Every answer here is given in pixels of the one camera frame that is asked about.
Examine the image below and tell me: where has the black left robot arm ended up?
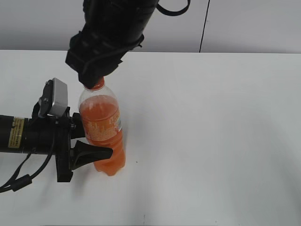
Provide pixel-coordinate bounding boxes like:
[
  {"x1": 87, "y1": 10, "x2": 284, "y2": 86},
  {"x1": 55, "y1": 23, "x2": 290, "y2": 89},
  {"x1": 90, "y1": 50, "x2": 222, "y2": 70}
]
[{"x1": 0, "y1": 104, "x2": 113, "y2": 182}]

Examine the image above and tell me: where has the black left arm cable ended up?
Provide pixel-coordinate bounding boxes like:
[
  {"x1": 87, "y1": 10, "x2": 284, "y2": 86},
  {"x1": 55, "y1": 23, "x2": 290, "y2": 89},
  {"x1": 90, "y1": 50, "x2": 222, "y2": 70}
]
[{"x1": 0, "y1": 131, "x2": 57, "y2": 194}]

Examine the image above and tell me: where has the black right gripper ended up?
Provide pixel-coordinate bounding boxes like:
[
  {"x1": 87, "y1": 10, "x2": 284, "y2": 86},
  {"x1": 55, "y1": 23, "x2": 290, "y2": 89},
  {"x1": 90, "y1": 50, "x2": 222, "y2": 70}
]
[{"x1": 65, "y1": 0, "x2": 158, "y2": 88}]

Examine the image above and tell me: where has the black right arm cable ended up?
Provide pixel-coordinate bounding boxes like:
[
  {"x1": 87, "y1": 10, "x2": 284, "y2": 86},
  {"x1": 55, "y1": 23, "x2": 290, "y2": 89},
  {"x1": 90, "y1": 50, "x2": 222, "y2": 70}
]
[{"x1": 156, "y1": 0, "x2": 191, "y2": 16}]

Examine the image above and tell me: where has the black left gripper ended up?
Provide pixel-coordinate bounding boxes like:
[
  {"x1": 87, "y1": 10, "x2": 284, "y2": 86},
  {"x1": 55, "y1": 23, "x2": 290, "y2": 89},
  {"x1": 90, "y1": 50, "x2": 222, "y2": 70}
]
[{"x1": 24, "y1": 101, "x2": 113, "y2": 183}]

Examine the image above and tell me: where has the orange soda plastic bottle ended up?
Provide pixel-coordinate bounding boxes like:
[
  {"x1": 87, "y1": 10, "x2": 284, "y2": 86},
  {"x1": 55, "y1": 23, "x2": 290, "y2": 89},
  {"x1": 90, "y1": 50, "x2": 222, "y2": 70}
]
[{"x1": 78, "y1": 85, "x2": 126, "y2": 176}]

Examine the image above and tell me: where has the orange bottle cap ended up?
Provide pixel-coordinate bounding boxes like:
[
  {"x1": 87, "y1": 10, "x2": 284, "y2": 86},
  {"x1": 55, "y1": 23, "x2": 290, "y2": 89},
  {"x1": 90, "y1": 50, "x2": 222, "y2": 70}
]
[{"x1": 84, "y1": 77, "x2": 105, "y2": 91}]

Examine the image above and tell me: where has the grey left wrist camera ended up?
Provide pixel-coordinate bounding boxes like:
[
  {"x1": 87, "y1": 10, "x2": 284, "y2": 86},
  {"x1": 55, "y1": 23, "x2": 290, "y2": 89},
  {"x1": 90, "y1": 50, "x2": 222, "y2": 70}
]
[{"x1": 38, "y1": 78, "x2": 68, "y2": 118}]

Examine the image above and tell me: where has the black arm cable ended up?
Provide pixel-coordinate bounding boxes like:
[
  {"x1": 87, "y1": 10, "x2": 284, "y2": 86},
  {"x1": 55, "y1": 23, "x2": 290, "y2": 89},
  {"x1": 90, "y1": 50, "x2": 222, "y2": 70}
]
[
  {"x1": 0, "y1": 131, "x2": 57, "y2": 194},
  {"x1": 156, "y1": 0, "x2": 191, "y2": 16}
]

